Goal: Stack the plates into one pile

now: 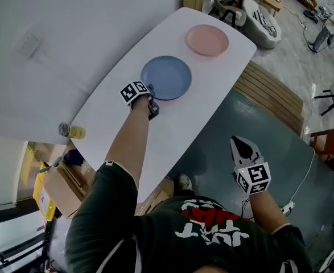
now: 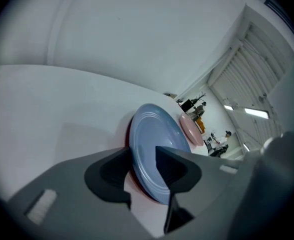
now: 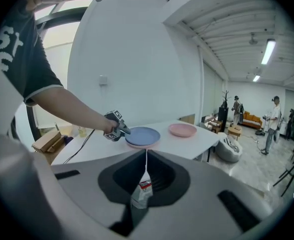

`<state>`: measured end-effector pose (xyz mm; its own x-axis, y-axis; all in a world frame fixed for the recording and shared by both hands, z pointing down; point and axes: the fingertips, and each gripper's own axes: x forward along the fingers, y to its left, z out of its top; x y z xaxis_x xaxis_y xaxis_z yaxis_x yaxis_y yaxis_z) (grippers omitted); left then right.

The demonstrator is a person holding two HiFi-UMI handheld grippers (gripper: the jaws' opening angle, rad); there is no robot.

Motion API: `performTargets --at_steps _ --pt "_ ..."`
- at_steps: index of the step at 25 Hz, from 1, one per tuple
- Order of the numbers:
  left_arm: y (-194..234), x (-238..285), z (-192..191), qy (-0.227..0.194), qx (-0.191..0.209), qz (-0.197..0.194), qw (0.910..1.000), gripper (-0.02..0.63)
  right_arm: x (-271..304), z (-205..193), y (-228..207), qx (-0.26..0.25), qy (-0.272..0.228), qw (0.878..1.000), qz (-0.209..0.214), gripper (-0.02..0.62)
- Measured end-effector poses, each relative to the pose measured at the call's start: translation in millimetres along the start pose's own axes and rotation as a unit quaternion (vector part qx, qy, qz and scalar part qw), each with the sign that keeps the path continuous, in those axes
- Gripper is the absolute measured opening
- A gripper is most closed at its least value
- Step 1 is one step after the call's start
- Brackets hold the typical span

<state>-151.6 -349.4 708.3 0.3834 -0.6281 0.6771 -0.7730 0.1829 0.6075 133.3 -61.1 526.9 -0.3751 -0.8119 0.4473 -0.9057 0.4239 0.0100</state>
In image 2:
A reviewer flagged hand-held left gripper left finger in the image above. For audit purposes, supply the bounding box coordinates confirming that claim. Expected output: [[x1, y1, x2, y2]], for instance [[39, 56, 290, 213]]
[[8, 147, 160, 240]]

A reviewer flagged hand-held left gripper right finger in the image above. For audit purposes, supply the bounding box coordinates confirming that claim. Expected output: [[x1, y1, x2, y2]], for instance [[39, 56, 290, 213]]
[[155, 145, 243, 235]]

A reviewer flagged pink big plate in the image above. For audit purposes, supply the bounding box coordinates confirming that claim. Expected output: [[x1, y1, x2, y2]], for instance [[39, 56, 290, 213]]
[[125, 113, 170, 208], [179, 112, 204, 147]]

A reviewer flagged blue big plate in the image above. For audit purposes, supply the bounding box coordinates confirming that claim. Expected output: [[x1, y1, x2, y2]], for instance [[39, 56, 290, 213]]
[[131, 103, 193, 206]]

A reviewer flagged orange sofa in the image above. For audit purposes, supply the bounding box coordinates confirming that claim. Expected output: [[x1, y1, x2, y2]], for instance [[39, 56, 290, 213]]
[[195, 117, 206, 134]]

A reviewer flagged black cabinet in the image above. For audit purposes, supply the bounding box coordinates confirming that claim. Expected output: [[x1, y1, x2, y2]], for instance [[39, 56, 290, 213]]
[[180, 98, 195, 113]]

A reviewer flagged black coat rack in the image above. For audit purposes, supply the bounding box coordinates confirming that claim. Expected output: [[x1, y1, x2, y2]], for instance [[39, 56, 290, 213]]
[[191, 91, 207, 104]]

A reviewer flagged black balcony railing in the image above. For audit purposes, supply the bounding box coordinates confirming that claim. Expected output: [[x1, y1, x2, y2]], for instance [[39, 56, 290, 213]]
[[259, 0, 294, 42]]

